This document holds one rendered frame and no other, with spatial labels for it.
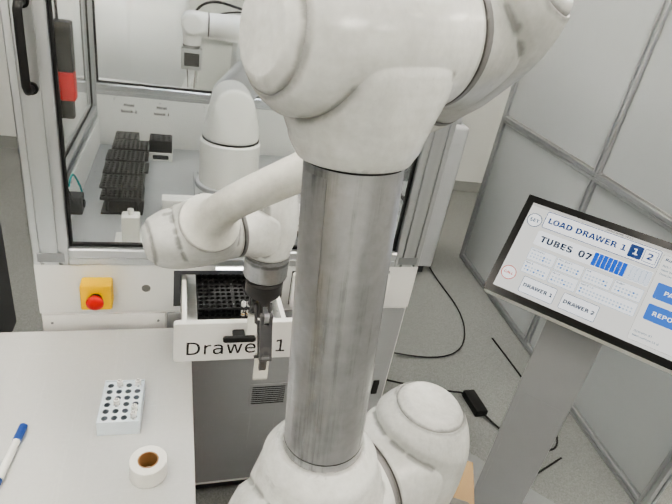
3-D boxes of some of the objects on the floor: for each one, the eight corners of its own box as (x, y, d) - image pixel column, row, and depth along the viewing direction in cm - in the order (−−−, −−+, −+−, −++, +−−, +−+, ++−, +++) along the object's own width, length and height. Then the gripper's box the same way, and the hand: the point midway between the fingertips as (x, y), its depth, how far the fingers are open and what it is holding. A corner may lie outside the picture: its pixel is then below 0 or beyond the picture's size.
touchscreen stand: (524, 626, 162) (677, 378, 114) (398, 536, 182) (484, 292, 134) (561, 513, 201) (687, 292, 153) (454, 449, 220) (535, 235, 172)
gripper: (294, 312, 97) (281, 397, 107) (273, 246, 118) (264, 322, 128) (253, 313, 95) (244, 400, 105) (240, 245, 116) (233, 323, 126)
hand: (256, 353), depth 116 cm, fingers open, 13 cm apart
